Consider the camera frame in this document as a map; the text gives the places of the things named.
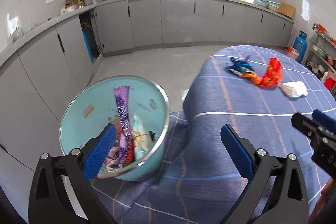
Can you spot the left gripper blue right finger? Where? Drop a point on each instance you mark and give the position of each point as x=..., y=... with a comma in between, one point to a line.
x=240, y=150

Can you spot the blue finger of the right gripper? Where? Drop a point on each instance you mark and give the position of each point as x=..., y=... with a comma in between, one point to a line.
x=323, y=119
x=304, y=125

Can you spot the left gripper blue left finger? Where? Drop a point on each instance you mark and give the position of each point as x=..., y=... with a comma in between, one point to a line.
x=96, y=150

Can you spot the purple snack wrapper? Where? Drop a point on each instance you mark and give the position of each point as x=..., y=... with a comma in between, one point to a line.
x=122, y=154

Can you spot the red blue snack wrapper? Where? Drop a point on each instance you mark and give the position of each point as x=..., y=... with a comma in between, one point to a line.
x=271, y=77

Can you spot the grey kitchen cabinets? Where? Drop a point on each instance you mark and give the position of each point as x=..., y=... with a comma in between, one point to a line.
x=44, y=69

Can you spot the blue plaid tablecloth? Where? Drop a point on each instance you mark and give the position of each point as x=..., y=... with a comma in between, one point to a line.
x=197, y=181

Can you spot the metal storage shelf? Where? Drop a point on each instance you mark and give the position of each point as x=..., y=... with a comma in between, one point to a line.
x=320, y=57

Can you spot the white plastic bucket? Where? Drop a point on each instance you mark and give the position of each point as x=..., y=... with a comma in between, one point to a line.
x=292, y=53

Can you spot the blue gas cylinder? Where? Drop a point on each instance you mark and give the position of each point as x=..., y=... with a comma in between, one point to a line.
x=300, y=45

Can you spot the cardboard box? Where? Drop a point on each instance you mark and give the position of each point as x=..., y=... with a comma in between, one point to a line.
x=287, y=10

